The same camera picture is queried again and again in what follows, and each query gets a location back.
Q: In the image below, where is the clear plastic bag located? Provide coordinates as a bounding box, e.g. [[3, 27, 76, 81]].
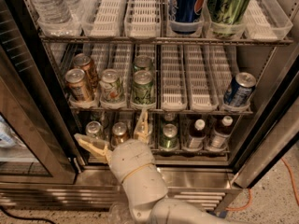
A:
[[108, 203, 135, 224]]

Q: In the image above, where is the blue tape on floor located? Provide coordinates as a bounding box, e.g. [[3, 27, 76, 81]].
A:
[[216, 211, 228, 218]]

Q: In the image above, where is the gold can front left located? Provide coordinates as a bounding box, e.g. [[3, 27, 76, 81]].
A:
[[65, 68, 93, 102]]

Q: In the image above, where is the top wire shelf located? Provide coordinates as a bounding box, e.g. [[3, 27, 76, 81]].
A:
[[39, 35, 294, 47]]

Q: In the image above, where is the black cable on floor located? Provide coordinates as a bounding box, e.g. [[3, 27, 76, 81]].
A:
[[0, 204, 57, 224]]

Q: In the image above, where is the white green 7up can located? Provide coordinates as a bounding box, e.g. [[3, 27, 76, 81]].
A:
[[100, 69, 124, 103]]

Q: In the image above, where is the green can top shelf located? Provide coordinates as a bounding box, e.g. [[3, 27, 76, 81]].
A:
[[207, 0, 249, 38]]

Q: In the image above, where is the blue pepsi can top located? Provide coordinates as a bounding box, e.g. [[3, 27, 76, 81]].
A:
[[168, 0, 205, 34]]

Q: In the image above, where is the green can middle front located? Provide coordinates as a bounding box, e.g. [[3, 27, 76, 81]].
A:
[[132, 70, 154, 105]]

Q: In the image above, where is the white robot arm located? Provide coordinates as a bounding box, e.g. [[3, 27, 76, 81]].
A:
[[74, 107, 242, 224]]

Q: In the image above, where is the green can shelf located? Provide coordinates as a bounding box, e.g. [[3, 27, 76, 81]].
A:
[[207, 0, 249, 38], [160, 124, 178, 149]]

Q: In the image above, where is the green can middle rear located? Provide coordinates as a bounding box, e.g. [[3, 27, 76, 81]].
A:
[[133, 55, 153, 72]]

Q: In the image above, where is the brown bottle white cap left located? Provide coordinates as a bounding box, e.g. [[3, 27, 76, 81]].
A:
[[187, 119, 206, 149]]

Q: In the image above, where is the stainless steel fridge cabinet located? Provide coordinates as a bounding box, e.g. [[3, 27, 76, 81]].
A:
[[0, 0, 298, 212]]

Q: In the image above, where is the blue pepsi can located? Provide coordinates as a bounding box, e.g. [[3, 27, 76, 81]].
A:
[[223, 72, 256, 107], [168, 0, 205, 34]]

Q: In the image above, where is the gold can bottom shelf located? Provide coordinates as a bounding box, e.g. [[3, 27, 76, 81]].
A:
[[112, 122, 130, 147]]

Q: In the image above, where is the orange power cable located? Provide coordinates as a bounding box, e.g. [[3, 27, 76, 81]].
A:
[[225, 158, 299, 212]]

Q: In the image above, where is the brown bottle white cap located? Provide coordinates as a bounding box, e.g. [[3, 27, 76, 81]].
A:
[[207, 116, 233, 150], [187, 119, 206, 149]]

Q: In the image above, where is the wire shelf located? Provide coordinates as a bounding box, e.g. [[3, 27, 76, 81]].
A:
[[39, 35, 294, 47], [70, 106, 253, 115]]

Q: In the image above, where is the gold can rear left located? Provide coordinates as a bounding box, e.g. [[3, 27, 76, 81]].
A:
[[72, 53, 99, 90]]

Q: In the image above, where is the glass fridge door left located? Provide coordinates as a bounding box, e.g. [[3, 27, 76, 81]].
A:
[[0, 0, 76, 184]]

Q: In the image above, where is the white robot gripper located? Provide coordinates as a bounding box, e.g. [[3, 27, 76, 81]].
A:
[[74, 109, 155, 183]]

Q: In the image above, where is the clear water bottle front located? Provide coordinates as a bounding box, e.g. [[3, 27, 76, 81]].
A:
[[31, 0, 71, 24]]

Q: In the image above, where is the silver can bottom left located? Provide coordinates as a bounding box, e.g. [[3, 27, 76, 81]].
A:
[[85, 121, 104, 139]]

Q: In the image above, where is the green can bottom shelf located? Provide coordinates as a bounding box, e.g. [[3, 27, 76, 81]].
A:
[[160, 124, 178, 149]]

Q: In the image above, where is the blue pepsi can middle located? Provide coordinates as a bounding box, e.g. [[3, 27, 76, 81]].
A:
[[223, 72, 256, 107]]

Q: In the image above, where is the middle wire shelf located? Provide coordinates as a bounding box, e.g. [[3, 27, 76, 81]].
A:
[[70, 106, 253, 115]]

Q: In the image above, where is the brown bottle white cap right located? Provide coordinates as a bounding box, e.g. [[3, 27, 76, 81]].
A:
[[207, 116, 233, 150]]

